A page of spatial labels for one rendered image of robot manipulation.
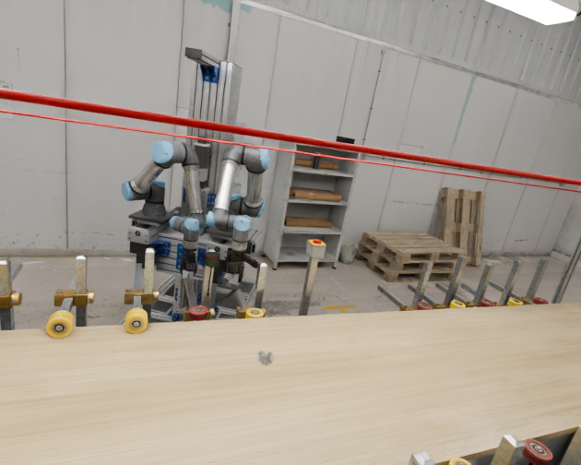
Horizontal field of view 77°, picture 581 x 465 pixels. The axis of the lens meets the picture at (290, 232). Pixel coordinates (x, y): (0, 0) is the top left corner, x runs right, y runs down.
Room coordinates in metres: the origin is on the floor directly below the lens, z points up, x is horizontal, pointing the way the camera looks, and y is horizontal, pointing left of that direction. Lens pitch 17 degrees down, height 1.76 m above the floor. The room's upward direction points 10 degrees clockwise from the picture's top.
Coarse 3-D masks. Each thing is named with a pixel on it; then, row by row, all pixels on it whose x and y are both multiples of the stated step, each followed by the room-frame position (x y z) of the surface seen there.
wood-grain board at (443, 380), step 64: (256, 320) 1.42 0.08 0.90; (320, 320) 1.52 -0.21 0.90; (384, 320) 1.63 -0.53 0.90; (448, 320) 1.75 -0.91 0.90; (512, 320) 1.89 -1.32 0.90; (576, 320) 2.05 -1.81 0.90; (0, 384) 0.84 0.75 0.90; (64, 384) 0.88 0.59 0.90; (128, 384) 0.93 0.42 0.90; (192, 384) 0.97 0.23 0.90; (256, 384) 1.02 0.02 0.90; (320, 384) 1.08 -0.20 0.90; (384, 384) 1.14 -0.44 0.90; (448, 384) 1.21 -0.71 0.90; (512, 384) 1.28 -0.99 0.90; (576, 384) 1.36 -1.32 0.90; (0, 448) 0.65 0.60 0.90; (64, 448) 0.68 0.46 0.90; (128, 448) 0.71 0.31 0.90; (192, 448) 0.74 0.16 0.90; (256, 448) 0.78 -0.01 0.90; (320, 448) 0.81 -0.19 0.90; (384, 448) 0.85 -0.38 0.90; (448, 448) 0.89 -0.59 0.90
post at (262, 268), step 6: (258, 264) 1.59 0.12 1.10; (264, 264) 1.58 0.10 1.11; (258, 270) 1.58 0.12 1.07; (264, 270) 1.58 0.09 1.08; (258, 276) 1.57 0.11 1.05; (264, 276) 1.58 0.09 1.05; (258, 282) 1.57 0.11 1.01; (264, 282) 1.58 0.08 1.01; (258, 288) 1.57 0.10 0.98; (258, 294) 1.57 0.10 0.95; (258, 300) 1.57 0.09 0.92; (252, 306) 1.59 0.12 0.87; (258, 306) 1.58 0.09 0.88
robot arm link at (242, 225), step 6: (234, 222) 1.63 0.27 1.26; (240, 222) 1.61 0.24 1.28; (246, 222) 1.62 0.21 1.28; (234, 228) 1.63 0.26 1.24; (240, 228) 1.61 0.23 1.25; (246, 228) 1.62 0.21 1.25; (234, 234) 1.62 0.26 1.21; (240, 234) 1.61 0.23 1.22; (246, 234) 1.63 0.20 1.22; (234, 240) 1.62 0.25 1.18; (240, 240) 1.61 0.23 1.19; (246, 240) 1.63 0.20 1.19
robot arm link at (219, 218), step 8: (232, 152) 1.91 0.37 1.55; (240, 152) 1.92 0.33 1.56; (224, 160) 1.89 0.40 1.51; (232, 160) 1.89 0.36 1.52; (240, 160) 1.92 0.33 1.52; (224, 168) 1.87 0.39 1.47; (232, 168) 1.88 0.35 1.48; (224, 176) 1.84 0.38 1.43; (232, 176) 1.86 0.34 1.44; (224, 184) 1.82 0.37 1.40; (232, 184) 1.85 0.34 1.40; (224, 192) 1.79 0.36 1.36; (216, 200) 1.77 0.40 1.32; (224, 200) 1.77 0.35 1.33; (216, 208) 1.74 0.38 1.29; (224, 208) 1.75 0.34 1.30; (208, 216) 1.71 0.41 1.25; (216, 216) 1.71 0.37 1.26; (224, 216) 1.72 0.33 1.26; (208, 224) 1.71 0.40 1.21; (216, 224) 1.71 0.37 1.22; (224, 224) 1.71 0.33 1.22
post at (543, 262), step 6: (540, 264) 2.39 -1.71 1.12; (546, 264) 2.38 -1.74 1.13; (540, 270) 2.37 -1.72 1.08; (534, 276) 2.40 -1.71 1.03; (540, 276) 2.38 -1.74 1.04; (534, 282) 2.38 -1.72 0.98; (528, 288) 2.40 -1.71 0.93; (534, 288) 2.37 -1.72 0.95; (528, 294) 2.39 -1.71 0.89; (534, 294) 2.38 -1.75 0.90
